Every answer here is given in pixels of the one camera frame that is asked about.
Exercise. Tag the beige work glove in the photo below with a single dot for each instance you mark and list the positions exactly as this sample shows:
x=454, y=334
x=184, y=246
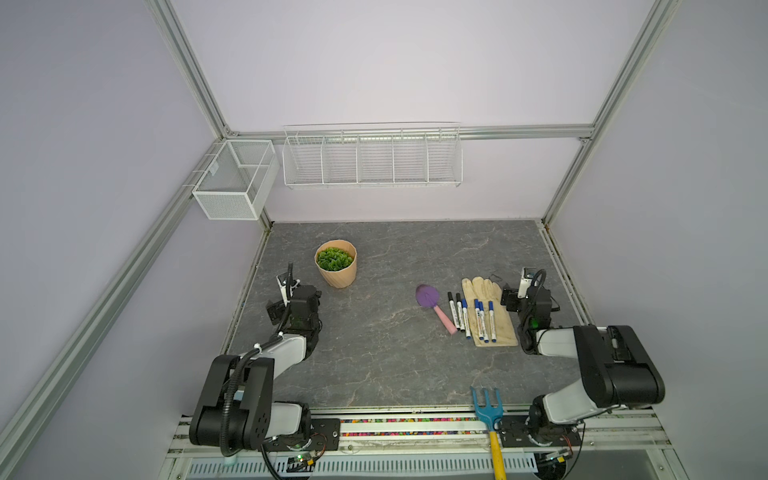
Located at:
x=488, y=320

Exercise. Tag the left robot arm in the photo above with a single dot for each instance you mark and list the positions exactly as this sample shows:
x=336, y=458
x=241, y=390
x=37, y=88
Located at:
x=236, y=409

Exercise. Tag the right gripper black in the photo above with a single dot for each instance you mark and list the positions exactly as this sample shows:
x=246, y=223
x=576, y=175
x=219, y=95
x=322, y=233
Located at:
x=510, y=298

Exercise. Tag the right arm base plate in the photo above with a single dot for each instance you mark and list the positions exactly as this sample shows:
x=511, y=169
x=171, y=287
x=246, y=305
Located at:
x=516, y=432

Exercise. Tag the white marker pen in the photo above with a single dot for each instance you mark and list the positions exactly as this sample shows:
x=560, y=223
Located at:
x=454, y=316
x=478, y=320
x=465, y=317
x=492, y=325
x=486, y=337

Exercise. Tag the white wire shelf basket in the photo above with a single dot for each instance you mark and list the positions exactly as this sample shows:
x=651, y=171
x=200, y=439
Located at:
x=389, y=154

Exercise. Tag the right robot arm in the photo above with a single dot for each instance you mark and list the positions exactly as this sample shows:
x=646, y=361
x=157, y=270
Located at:
x=615, y=369

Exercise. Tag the purple trowel pink handle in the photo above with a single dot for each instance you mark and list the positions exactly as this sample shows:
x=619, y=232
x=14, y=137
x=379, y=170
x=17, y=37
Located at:
x=427, y=296

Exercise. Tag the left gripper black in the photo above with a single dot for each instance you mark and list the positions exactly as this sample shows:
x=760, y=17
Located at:
x=277, y=310

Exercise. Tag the white wire mesh box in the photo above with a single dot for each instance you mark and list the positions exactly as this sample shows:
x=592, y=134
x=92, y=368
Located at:
x=237, y=181

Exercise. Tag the beige pot with green plant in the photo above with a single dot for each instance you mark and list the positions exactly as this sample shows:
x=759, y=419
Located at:
x=337, y=263

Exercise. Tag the teal rake yellow handle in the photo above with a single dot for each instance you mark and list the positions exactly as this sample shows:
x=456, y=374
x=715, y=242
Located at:
x=488, y=408

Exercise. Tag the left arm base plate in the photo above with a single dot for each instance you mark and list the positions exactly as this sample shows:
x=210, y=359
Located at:
x=322, y=434

